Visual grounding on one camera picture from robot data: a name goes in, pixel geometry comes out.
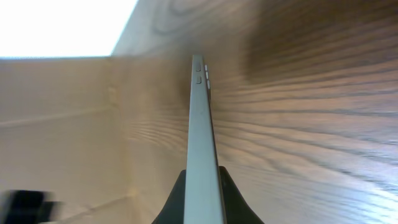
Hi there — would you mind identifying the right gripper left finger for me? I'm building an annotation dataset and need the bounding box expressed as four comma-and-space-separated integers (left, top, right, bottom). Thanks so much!
152, 170, 186, 224

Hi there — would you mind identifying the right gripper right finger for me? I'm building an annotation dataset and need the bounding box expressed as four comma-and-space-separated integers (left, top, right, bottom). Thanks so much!
219, 166, 264, 224

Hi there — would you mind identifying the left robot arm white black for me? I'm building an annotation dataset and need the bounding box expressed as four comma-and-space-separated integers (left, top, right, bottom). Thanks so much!
1, 190, 62, 224

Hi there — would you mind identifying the cardboard panel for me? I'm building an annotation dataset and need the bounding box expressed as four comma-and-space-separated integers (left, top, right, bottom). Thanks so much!
1, 57, 191, 223

